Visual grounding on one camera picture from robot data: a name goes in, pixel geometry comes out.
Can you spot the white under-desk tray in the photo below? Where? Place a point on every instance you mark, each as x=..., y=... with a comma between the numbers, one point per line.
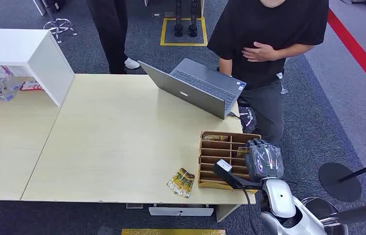
x=181, y=211

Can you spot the black bracket wrist camera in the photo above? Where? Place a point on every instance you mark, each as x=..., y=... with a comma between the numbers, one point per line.
x=228, y=173

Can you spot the black round stand base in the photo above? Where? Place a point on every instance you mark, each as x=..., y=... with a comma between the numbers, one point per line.
x=335, y=183

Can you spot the red and white packet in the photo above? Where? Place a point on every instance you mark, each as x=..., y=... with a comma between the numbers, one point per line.
x=31, y=86

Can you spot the clear plastic water bottle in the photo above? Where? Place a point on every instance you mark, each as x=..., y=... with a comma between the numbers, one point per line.
x=6, y=86

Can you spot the chrome round base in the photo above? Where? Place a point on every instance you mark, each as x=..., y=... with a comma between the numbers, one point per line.
x=320, y=207

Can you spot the standing person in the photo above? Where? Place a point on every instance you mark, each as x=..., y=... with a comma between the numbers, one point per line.
x=113, y=32

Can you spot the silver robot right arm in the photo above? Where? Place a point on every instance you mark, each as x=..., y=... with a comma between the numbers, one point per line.
x=280, y=201

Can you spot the person's right forearm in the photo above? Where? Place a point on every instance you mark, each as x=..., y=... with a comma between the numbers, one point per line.
x=225, y=66

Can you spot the grey metal pole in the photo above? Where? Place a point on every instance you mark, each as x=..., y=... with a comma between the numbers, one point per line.
x=358, y=214

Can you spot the person's left forearm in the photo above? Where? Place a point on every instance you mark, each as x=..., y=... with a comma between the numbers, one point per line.
x=294, y=51

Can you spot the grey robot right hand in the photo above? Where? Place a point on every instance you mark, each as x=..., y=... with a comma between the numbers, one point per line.
x=264, y=160

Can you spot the person's left hand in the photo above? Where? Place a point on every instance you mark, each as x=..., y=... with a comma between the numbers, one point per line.
x=259, y=52

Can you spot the black robot legs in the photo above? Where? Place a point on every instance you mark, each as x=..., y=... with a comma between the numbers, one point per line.
x=186, y=19

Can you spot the wooden slotted card organizer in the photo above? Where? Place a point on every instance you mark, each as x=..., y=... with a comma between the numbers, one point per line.
x=217, y=159

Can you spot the grey open laptop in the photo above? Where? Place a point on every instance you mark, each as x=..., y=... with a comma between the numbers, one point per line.
x=195, y=89

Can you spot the chrome chair base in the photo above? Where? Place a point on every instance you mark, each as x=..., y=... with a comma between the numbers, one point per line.
x=58, y=27

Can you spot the yellow green card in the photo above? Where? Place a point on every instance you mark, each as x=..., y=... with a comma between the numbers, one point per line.
x=177, y=181
x=242, y=151
x=215, y=138
x=187, y=189

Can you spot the white shelf unit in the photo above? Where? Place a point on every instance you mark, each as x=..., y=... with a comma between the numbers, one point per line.
x=23, y=48

